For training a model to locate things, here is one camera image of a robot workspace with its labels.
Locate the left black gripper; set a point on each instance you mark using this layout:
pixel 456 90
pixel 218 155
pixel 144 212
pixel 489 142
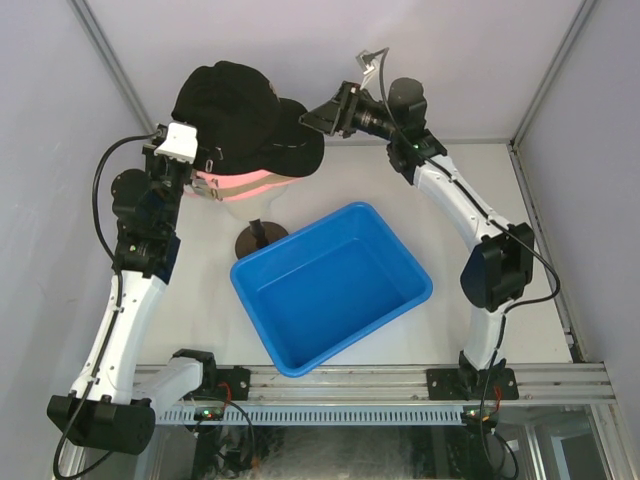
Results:
pixel 151 159

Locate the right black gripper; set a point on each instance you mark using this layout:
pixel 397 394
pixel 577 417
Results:
pixel 336 116

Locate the dark cap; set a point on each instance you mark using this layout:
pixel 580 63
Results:
pixel 295 161

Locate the beige cap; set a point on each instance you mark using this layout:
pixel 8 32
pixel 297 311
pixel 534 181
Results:
pixel 200 183

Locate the pink baseball cap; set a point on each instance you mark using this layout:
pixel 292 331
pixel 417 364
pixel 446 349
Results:
pixel 225 195

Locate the dark round wooden stand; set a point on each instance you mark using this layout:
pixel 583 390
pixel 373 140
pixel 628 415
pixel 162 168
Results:
pixel 256 236

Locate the blue plastic bin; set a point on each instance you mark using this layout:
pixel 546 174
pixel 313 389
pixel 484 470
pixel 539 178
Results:
pixel 325 287

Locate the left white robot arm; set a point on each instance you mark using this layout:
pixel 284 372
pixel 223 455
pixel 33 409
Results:
pixel 104 409

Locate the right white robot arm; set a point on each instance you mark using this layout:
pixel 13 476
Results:
pixel 500 263

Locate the beige mannequin head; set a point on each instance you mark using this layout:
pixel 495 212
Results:
pixel 254 204

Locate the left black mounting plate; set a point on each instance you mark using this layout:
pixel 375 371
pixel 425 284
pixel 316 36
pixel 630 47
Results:
pixel 231 383

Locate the black mounting plate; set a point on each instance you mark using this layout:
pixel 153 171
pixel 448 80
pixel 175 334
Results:
pixel 231 383
pixel 445 383

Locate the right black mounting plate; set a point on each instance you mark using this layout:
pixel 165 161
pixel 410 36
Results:
pixel 445 383

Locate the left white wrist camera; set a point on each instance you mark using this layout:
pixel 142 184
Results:
pixel 180 143

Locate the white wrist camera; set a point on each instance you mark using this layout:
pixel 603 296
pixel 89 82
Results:
pixel 370 64
pixel 180 143

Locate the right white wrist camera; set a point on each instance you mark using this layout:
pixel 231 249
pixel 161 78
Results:
pixel 370 64

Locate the perforated grey cable duct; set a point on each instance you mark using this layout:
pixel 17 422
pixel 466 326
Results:
pixel 263 415

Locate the aluminium mounting rail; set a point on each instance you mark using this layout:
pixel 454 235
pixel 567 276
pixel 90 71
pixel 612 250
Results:
pixel 538 384

